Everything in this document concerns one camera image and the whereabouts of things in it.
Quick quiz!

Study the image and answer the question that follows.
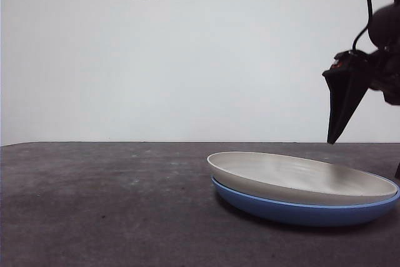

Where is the white round plate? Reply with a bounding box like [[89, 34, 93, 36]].
[[206, 151, 399, 206]]

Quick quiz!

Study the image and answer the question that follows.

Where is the blue round plate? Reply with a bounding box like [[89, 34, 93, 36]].
[[211, 176, 400, 227]]

